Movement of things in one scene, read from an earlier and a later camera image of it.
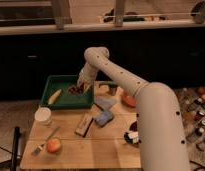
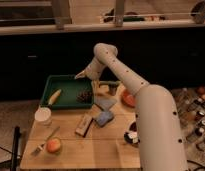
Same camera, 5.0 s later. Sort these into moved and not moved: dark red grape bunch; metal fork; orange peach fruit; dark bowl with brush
Moved: dark red grape bunch
Not moved: dark bowl with brush; metal fork; orange peach fruit
